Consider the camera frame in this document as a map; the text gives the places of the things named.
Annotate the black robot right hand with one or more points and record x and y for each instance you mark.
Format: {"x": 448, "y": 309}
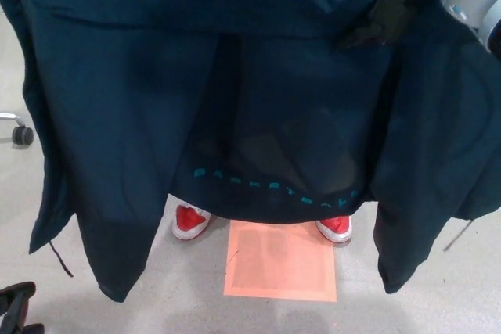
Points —
{"x": 385, "y": 17}

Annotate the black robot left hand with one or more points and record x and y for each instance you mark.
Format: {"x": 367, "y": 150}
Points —
{"x": 17, "y": 306}

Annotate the dark teal coat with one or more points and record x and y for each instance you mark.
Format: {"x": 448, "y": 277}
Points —
{"x": 117, "y": 115}

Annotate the black chair caster wheel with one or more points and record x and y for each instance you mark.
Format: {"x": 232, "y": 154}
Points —
{"x": 22, "y": 134}

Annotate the red white sneaker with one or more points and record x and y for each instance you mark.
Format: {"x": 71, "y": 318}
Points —
{"x": 189, "y": 222}
{"x": 334, "y": 228}

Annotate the orange square floor marking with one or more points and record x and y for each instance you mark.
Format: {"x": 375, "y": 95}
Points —
{"x": 280, "y": 259}

